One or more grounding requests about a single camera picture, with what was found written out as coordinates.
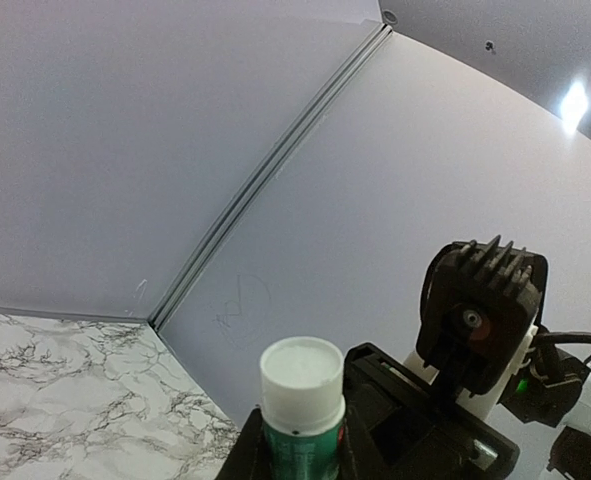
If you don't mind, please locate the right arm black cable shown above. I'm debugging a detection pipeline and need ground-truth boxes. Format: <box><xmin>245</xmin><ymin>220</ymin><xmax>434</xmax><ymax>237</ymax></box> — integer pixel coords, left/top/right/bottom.
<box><xmin>529</xmin><ymin>324</ymin><xmax>591</xmax><ymax>386</ymax></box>

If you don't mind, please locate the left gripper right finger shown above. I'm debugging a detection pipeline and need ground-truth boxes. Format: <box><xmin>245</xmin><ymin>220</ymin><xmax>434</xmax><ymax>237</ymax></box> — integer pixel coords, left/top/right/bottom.
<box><xmin>339</xmin><ymin>405</ymin><xmax>390</xmax><ymax>480</ymax></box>

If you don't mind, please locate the white green glue stick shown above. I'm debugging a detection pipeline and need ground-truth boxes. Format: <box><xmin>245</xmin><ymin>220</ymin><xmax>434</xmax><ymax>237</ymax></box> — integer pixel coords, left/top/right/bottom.
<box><xmin>259</xmin><ymin>336</ymin><xmax>346</xmax><ymax>479</ymax></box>

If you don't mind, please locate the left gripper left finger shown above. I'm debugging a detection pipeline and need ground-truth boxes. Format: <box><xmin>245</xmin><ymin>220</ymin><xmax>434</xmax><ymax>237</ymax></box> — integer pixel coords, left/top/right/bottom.
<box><xmin>217</xmin><ymin>407</ymin><xmax>272</xmax><ymax>480</ymax></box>

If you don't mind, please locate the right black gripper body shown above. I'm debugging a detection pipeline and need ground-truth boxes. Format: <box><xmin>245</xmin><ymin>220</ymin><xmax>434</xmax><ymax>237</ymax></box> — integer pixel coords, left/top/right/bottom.
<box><xmin>343</xmin><ymin>343</ymin><xmax>520</xmax><ymax>479</ymax></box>

